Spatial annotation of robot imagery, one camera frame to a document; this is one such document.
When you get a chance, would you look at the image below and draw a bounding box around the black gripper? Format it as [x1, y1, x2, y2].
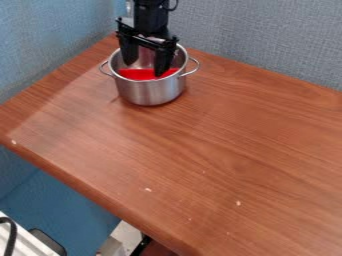
[116, 0, 178, 77]

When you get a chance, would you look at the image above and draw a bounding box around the red flat object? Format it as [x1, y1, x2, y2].
[118, 68, 178, 81]

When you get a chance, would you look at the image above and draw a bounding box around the silver metal pot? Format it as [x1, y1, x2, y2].
[98, 45, 200, 106]

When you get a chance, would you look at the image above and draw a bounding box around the black box on floor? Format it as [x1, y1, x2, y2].
[27, 228, 68, 256]

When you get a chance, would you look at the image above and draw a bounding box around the white ribbed radiator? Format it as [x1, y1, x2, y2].
[0, 221, 53, 256]

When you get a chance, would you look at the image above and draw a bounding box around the white table leg bracket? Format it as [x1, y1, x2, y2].
[96, 221, 142, 256]

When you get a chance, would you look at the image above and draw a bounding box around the black cable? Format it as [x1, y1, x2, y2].
[0, 217, 18, 256]

